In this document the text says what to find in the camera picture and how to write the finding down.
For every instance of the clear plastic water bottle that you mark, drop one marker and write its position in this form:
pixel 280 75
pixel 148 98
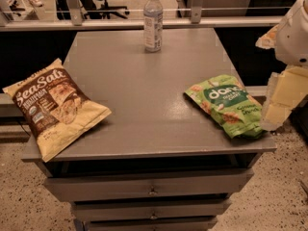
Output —
pixel 153 25

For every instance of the person's shoe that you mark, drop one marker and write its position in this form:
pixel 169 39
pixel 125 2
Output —
pixel 36 3

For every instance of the grey drawer cabinet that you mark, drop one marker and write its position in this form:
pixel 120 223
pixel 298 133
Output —
pixel 153 127

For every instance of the yellow sea salt chip bag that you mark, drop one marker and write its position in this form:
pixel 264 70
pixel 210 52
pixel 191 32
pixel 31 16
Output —
pixel 56 109

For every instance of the bottom grey drawer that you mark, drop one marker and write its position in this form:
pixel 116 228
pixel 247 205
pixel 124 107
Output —
pixel 163 224

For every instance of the top grey drawer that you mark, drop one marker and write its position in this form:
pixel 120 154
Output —
pixel 127 186

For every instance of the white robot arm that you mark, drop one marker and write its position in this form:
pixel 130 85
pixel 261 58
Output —
pixel 289 38

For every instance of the black office chair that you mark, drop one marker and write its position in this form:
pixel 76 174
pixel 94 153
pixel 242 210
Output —
pixel 95 9

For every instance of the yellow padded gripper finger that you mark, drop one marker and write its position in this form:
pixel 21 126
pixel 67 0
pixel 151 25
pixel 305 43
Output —
pixel 285 91

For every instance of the middle grey drawer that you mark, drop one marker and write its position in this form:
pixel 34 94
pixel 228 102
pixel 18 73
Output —
pixel 151 210

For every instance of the green rice chip bag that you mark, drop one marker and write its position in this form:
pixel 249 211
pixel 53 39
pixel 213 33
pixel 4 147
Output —
pixel 228 103

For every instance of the metal railing frame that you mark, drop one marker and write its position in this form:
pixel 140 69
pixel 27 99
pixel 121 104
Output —
pixel 76 17

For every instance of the grey drawer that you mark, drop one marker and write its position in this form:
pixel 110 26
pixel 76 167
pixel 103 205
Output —
pixel 163 224
pixel 151 210
pixel 127 186

